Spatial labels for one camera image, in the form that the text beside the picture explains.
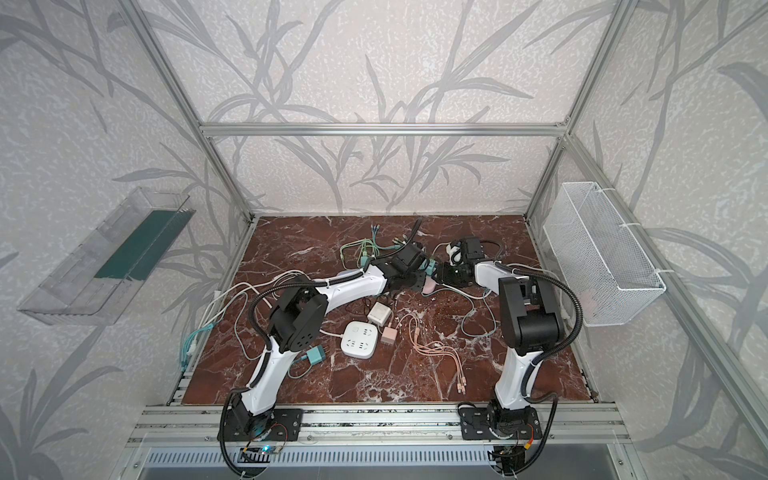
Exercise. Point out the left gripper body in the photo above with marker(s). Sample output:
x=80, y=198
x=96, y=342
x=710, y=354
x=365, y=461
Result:
x=417, y=264

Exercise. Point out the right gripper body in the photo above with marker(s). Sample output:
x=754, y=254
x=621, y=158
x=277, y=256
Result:
x=447, y=268

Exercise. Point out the pink power strip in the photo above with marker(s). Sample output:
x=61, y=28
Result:
x=429, y=286

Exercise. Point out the white usb charger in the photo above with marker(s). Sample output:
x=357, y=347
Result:
x=379, y=314

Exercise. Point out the pink usb charger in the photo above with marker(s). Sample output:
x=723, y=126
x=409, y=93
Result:
x=389, y=335

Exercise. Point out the teal usb charger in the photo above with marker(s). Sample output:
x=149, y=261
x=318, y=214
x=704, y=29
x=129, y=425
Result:
x=316, y=355

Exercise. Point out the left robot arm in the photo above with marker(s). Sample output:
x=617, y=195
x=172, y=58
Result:
x=295, y=322

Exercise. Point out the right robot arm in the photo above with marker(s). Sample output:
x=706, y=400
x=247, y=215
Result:
x=540, y=316

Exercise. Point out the clear plastic tray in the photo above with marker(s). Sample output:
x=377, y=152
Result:
x=95, y=283

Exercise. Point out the white wire basket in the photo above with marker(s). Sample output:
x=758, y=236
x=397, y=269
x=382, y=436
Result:
x=599, y=256

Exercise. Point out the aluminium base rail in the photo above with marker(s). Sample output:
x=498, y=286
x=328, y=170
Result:
x=372, y=424

